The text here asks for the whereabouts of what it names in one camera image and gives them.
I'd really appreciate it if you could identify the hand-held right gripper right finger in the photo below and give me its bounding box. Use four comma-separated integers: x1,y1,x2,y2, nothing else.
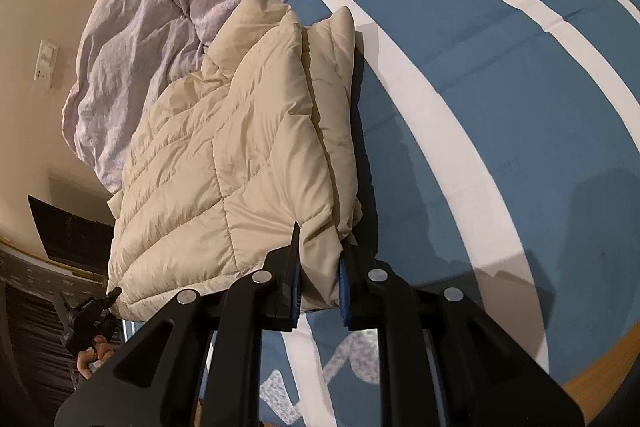
337,244,586,427

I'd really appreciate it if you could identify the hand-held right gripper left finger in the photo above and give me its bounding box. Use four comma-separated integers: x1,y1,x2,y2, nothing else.
54,221,304,427

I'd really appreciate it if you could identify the beige puffer jacket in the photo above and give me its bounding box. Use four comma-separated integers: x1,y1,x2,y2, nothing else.
106,0,364,323

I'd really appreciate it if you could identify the person's left hand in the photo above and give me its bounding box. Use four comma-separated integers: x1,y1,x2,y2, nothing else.
75,335,117,379

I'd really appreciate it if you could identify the glass television stand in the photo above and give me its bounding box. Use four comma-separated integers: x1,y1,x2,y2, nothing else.
0,241,112,290

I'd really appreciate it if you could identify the black television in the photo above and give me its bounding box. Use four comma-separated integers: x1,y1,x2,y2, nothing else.
27,194,115,269

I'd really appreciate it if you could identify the bed with blue striped sheet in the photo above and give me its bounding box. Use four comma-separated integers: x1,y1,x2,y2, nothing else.
195,0,640,427

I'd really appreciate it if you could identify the lilac floral duvet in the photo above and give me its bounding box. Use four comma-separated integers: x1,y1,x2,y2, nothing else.
61,0,468,195

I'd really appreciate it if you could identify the white wall switch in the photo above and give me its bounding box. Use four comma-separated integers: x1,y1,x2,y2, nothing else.
39,39,60,70

